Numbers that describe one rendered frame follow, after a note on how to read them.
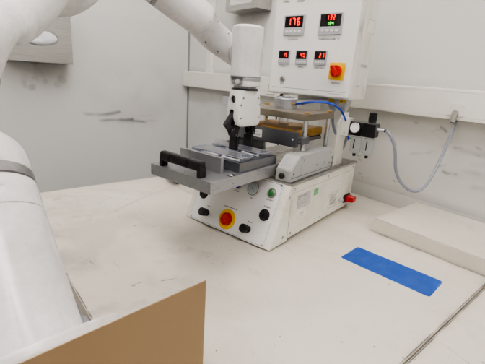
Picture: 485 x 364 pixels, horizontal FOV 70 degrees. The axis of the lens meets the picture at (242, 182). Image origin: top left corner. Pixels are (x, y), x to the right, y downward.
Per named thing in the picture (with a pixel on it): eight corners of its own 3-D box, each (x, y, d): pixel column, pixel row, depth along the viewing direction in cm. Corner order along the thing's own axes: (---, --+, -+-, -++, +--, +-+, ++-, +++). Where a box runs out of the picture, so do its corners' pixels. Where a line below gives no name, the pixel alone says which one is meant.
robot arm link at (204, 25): (149, 11, 95) (238, 75, 107) (151, 1, 80) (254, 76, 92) (165, -19, 94) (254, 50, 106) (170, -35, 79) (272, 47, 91)
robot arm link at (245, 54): (226, 75, 99) (234, 76, 91) (229, 25, 95) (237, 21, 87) (254, 77, 102) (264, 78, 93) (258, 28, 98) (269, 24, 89)
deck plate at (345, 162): (279, 146, 150) (279, 144, 150) (356, 162, 130) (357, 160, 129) (203, 162, 116) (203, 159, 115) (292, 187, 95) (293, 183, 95)
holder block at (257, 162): (224, 151, 111) (224, 143, 111) (276, 163, 100) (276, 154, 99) (185, 157, 99) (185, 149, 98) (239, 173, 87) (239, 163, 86)
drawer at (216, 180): (225, 161, 114) (226, 137, 112) (281, 175, 101) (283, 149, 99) (151, 176, 92) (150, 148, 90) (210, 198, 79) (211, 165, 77)
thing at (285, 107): (274, 127, 137) (277, 93, 133) (349, 140, 118) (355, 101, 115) (234, 131, 118) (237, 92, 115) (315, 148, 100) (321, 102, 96)
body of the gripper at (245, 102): (243, 85, 90) (240, 128, 94) (266, 86, 98) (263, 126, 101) (222, 83, 95) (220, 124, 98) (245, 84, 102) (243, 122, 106)
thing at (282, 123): (271, 129, 130) (273, 103, 127) (325, 139, 117) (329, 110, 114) (242, 133, 117) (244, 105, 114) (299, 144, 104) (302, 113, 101)
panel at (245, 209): (189, 216, 113) (208, 162, 114) (263, 248, 95) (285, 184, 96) (185, 215, 112) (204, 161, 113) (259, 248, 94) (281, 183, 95)
